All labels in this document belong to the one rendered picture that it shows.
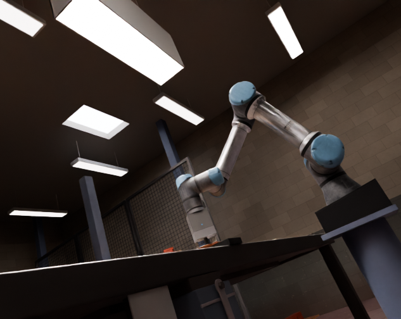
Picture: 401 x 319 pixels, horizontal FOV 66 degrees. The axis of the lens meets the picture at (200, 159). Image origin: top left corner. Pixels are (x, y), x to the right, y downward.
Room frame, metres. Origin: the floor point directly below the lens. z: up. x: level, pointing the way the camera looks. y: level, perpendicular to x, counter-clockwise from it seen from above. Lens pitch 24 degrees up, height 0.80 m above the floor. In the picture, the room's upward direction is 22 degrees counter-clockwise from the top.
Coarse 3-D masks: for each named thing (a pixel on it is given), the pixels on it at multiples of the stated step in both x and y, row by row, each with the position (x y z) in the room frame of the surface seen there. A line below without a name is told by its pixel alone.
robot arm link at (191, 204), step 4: (188, 200) 1.19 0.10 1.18; (192, 200) 1.19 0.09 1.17; (196, 200) 1.19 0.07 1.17; (200, 200) 1.21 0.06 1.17; (184, 204) 1.20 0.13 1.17; (188, 204) 1.19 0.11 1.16; (192, 204) 1.19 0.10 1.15; (196, 204) 1.19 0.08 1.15; (200, 204) 1.20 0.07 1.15; (184, 208) 1.21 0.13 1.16; (188, 208) 1.19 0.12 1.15; (192, 208) 1.19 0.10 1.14
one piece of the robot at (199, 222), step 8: (200, 208) 1.19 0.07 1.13; (192, 216) 1.19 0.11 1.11; (200, 216) 1.19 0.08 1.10; (208, 216) 1.20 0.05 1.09; (192, 224) 1.18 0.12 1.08; (200, 224) 1.19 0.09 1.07; (208, 224) 1.20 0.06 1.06; (192, 232) 1.21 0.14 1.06; (200, 232) 1.19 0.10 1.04; (208, 232) 1.20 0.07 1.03; (216, 232) 1.21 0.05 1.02; (200, 240) 1.23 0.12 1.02
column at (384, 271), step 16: (384, 208) 1.13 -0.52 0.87; (352, 224) 1.17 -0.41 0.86; (368, 224) 1.20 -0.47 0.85; (384, 224) 1.22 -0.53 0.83; (352, 240) 1.24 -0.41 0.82; (368, 240) 1.21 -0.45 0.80; (384, 240) 1.20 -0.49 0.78; (368, 256) 1.23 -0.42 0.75; (384, 256) 1.20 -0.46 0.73; (400, 256) 1.21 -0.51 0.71; (368, 272) 1.25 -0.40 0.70; (384, 272) 1.21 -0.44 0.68; (400, 272) 1.20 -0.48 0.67; (384, 288) 1.23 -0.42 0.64; (400, 288) 1.21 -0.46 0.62; (384, 304) 1.26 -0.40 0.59; (400, 304) 1.22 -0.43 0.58
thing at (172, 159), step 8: (160, 120) 5.44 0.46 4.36; (160, 128) 5.47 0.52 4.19; (168, 128) 5.57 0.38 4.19; (160, 136) 5.49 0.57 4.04; (168, 136) 5.46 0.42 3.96; (168, 144) 5.45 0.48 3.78; (168, 152) 5.48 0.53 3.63; (176, 152) 5.55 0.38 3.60; (176, 160) 5.44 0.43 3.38; (176, 168) 5.46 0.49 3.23; (176, 176) 5.48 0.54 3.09
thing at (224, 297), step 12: (204, 276) 0.72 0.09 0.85; (216, 276) 0.76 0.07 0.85; (180, 288) 0.68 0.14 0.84; (192, 288) 0.67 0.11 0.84; (204, 288) 0.68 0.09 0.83; (216, 288) 0.71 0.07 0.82; (228, 288) 0.76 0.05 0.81; (180, 300) 0.68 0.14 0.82; (192, 300) 0.66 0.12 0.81; (204, 300) 0.67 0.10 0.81; (216, 300) 0.70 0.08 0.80; (228, 300) 0.74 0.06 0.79; (180, 312) 0.68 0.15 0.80; (192, 312) 0.67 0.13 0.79; (204, 312) 0.66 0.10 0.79; (216, 312) 0.69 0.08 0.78; (228, 312) 0.72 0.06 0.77; (240, 312) 0.77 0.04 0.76
